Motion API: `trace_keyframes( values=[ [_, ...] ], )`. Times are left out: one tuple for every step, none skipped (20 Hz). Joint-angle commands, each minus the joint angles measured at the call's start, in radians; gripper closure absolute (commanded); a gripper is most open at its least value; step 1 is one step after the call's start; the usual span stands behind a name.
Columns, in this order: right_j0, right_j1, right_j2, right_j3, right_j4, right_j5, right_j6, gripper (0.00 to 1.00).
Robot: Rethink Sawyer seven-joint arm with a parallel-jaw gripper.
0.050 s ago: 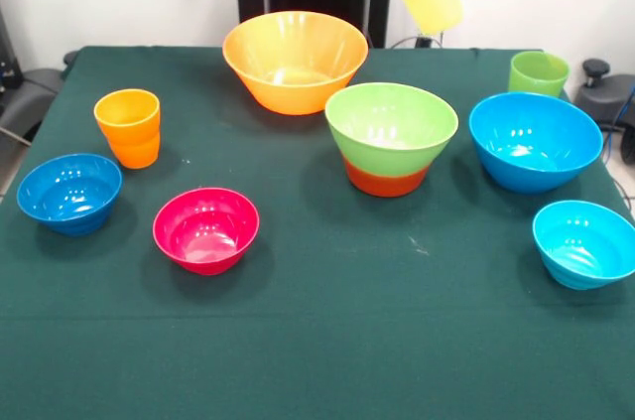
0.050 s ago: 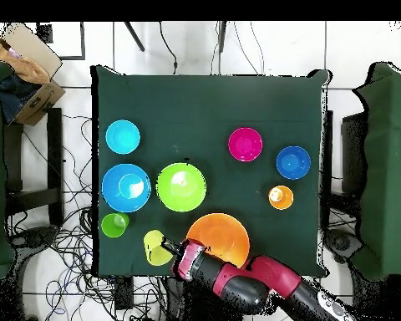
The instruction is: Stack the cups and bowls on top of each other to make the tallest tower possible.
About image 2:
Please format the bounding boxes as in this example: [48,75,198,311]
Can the yellow cup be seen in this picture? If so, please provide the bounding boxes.
[142,229,175,268]

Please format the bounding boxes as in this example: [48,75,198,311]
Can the large yellow-orange bowl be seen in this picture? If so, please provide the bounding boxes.
[185,212,251,268]

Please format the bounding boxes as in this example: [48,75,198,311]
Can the green bowl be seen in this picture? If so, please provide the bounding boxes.
[155,162,207,213]

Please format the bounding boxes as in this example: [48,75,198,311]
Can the orange cup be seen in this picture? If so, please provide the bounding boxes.
[267,185,295,211]

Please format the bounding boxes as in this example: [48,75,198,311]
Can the pink bowl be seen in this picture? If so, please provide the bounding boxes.
[227,126,264,163]

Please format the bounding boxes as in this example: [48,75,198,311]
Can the green cup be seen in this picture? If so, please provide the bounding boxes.
[100,211,131,239]

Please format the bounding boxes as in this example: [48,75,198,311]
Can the black power strip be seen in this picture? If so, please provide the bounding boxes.
[114,276,135,310]

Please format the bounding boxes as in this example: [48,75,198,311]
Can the large blue bowl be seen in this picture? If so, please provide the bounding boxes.
[100,162,151,214]

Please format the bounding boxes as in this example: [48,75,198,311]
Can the small light blue bowl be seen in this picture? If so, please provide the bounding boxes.
[104,119,142,155]

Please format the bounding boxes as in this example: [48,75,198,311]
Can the black chair base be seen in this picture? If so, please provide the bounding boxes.
[9,225,59,255]

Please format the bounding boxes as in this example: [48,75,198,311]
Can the dark green tablecloth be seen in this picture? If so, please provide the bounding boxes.
[90,64,332,278]

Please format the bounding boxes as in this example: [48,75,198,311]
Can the small dark blue bowl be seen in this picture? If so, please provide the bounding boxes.
[276,145,312,181]

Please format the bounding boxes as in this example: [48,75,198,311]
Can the cardboard box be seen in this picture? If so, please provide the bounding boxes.
[0,22,67,127]

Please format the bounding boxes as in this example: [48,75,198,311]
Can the black tripod leg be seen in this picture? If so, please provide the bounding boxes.
[123,21,146,53]
[217,21,228,54]

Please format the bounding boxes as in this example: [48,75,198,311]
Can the dark blue cloth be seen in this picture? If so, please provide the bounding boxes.
[0,74,43,124]

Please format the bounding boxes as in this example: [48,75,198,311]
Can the brown cloth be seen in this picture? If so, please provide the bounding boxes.
[0,34,51,84]

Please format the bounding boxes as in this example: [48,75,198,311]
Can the tangle of floor cables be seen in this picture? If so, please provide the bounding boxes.
[6,113,168,321]

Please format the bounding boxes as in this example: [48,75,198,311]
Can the black stool frame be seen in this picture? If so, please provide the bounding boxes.
[4,107,64,228]

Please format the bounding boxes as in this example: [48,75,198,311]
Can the black metal frame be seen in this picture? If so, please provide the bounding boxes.
[35,21,87,61]

